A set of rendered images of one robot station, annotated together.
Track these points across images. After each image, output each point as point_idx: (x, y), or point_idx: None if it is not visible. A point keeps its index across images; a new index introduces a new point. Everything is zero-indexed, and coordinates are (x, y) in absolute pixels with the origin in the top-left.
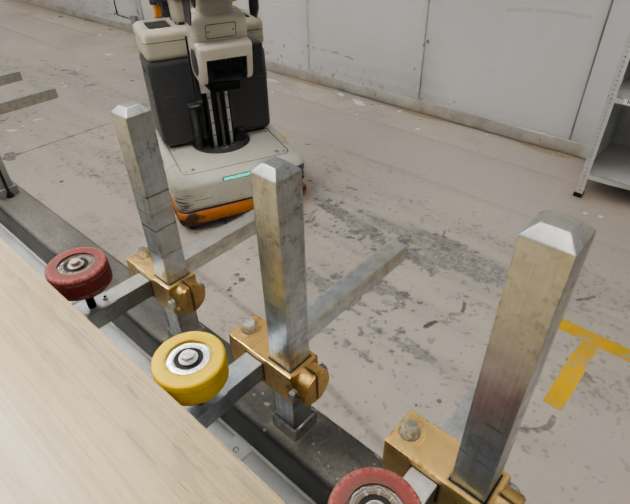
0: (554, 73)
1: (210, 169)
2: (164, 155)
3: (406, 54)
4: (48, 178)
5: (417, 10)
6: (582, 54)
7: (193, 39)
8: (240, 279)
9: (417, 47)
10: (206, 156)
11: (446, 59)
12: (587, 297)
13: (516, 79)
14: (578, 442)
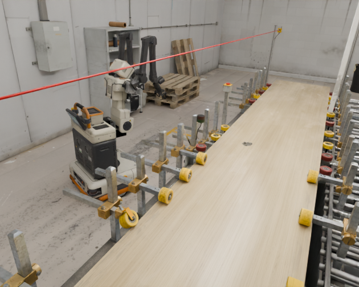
0: (73, 104)
1: (134, 162)
2: (121, 175)
3: (19, 127)
4: (92, 255)
5: (18, 106)
6: (77, 95)
7: (129, 117)
8: (167, 172)
9: (23, 121)
10: (122, 164)
11: (37, 119)
12: (158, 130)
13: (64, 112)
14: (198, 134)
